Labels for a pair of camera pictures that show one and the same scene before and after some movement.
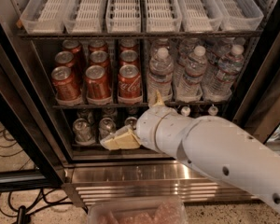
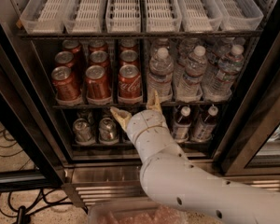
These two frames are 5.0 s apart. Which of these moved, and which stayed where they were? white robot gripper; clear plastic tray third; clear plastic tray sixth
Moved: white robot gripper
Stayed: clear plastic tray third; clear plastic tray sixth
